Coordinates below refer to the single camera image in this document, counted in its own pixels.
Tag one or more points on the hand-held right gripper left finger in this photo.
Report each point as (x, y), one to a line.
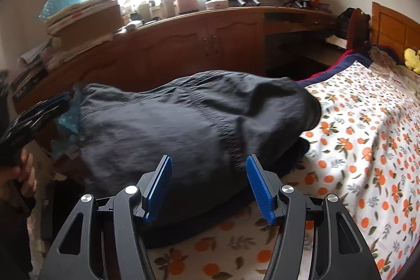
(157, 191)

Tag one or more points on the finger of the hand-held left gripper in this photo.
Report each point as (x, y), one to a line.
(36, 125)
(54, 104)

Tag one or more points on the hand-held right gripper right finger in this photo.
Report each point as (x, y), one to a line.
(259, 191)

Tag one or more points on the black jacket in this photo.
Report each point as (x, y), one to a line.
(183, 129)

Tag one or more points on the person's left forearm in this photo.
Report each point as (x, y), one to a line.
(10, 234)

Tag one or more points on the person's left hand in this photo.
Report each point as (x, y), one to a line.
(28, 178)

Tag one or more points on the teal plastic bag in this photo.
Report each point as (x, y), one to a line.
(69, 122)

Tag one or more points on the stack of papers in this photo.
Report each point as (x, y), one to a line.
(32, 70)

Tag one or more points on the cardboard box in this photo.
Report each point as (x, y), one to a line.
(95, 29)

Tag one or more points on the stack of folded cloths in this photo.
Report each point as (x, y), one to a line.
(78, 11)

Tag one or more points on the orange print bedsheet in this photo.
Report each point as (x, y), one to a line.
(361, 135)

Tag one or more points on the white jar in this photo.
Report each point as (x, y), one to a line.
(167, 7)
(145, 11)

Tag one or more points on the wooden desk cabinet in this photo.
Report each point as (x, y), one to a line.
(183, 40)

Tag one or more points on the white tissue pack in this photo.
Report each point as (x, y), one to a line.
(336, 42)

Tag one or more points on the floral quilt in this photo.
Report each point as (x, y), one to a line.
(403, 78)

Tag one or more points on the yellow plush toy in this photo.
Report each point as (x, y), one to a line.
(412, 61)

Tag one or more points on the wooden headboard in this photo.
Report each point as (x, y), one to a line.
(390, 27)

